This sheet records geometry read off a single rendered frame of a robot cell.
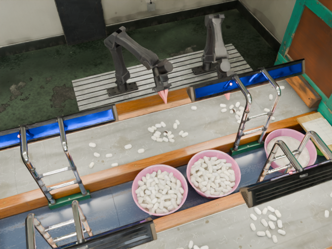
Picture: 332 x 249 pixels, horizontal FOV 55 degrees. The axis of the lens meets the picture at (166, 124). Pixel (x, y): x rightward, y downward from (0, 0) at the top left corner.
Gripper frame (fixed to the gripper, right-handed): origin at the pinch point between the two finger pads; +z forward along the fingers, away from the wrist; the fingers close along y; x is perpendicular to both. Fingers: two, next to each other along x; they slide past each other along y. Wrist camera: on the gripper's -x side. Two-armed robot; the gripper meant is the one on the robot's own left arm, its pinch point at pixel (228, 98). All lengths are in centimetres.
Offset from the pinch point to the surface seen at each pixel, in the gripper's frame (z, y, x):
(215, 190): 41, -28, -24
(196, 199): 44, -37, -20
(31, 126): -10, -101, -30
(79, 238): 29, -89, -66
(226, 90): -4.8, -12.4, -28.1
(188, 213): 45, -46, -32
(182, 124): 8.1, -29.4, 3.1
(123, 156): 16, -66, -4
